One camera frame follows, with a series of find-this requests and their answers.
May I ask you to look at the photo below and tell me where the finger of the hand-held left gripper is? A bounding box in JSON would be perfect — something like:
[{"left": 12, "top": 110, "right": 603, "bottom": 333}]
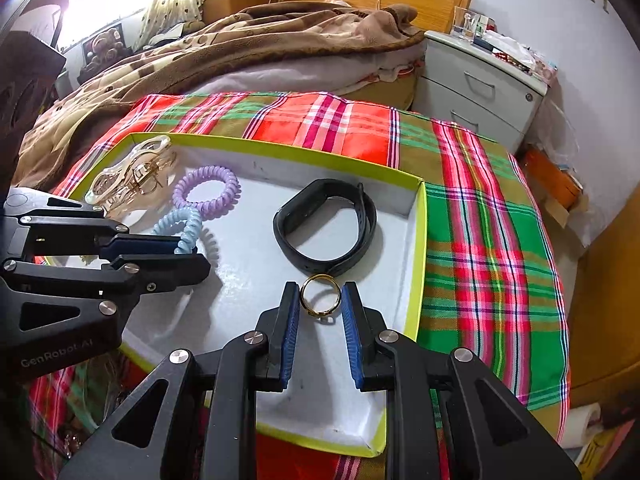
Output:
[
  {"left": 2, "top": 187, "right": 182, "bottom": 260},
  {"left": 0, "top": 251, "right": 212, "bottom": 335}
]

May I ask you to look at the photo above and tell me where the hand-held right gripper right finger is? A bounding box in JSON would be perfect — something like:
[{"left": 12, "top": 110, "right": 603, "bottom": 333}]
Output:
[{"left": 341, "top": 281, "right": 583, "bottom": 480}]

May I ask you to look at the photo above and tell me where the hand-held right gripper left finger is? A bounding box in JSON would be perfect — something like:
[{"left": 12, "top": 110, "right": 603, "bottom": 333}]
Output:
[{"left": 57, "top": 281, "right": 302, "bottom": 480}]

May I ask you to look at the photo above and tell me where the gold ring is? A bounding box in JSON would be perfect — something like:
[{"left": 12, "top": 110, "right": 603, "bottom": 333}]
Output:
[{"left": 298, "top": 273, "right": 344, "bottom": 319}]

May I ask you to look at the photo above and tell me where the light blue spiral hair tie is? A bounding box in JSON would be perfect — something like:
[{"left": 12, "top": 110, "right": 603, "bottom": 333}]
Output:
[{"left": 151, "top": 206, "right": 222, "bottom": 282}]

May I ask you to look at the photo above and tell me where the yellow-green cardboard box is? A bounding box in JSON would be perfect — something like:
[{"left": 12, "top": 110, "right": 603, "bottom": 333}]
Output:
[{"left": 42, "top": 132, "right": 429, "bottom": 458}]

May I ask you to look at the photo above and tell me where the clear pink hair claw clip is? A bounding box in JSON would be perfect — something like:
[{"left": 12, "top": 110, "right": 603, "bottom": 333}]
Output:
[{"left": 83, "top": 134, "right": 179, "bottom": 217}]

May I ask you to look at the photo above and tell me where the purple spiral hair tie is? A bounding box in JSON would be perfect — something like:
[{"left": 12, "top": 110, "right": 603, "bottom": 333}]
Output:
[{"left": 172, "top": 164, "right": 241, "bottom": 219}]

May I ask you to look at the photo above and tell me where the black wristband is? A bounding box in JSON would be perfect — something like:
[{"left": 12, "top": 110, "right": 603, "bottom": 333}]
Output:
[{"left": 272, "top": 178, "right": 379, "bottom": 277}]

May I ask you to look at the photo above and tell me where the colourful plaid cloth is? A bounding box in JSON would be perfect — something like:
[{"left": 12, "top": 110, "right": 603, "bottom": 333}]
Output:
[{"left": 29, "top": 91, "right": 572, "bottom": 480}]

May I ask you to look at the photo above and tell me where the dark chair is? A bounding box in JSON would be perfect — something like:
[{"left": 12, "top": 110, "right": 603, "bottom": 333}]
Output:
[{"left": 0, "top": 0, "right": 69, "bottom": 187}]

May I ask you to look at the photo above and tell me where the brown teddy bear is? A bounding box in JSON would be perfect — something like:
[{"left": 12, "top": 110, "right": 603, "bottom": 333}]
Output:
[{"left": 80, "top": 24, "right": 132, "bottom": 69}]

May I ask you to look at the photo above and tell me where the brown patterned blanket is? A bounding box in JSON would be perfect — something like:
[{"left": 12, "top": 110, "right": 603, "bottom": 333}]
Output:
[{"left": 14, "top": 2, "right": 427, "bottom": 192}]

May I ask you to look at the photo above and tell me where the white paper roll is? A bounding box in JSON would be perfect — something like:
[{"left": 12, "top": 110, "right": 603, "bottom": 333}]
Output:
[{"left": 561, "top": 401, "right": 604, "bottom": 449}]

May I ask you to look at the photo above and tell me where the spotted curtain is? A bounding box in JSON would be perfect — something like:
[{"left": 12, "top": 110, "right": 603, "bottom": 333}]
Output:
[{"left": 136, "top": 0, "right": 207, "bottom": 42}]

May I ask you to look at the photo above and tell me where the orange box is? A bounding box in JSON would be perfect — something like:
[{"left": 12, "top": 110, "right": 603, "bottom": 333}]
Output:
[{"left": 521, "top": 146, "right": 584, "bottom": 212}]

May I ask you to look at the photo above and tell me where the wooden door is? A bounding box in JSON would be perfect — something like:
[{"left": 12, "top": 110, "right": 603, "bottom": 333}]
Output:
[{"left": 569, "top": 195, "right": 640, "bottom": 413}]

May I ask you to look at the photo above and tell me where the yellow package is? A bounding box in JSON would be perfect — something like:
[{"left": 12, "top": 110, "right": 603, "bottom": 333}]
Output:
[{"left": 574, "top": 429, "right": 632, "bottom": 480}]

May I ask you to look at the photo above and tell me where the grey nightstand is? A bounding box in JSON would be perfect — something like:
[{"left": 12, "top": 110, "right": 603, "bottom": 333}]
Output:
[{"left": 411, "top": 29, "right": 549, "bottom": 157}]

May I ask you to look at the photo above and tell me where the white plastic bag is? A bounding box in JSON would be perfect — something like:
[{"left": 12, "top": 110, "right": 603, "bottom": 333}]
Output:
[{"left": 484, "top": 30, "right": 546, "bottom": 73}]

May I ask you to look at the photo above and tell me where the clear glass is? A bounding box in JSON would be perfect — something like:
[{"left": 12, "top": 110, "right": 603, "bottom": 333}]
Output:
[{"left": 452, "top": 5, "right": 477, "bottom": 42}]

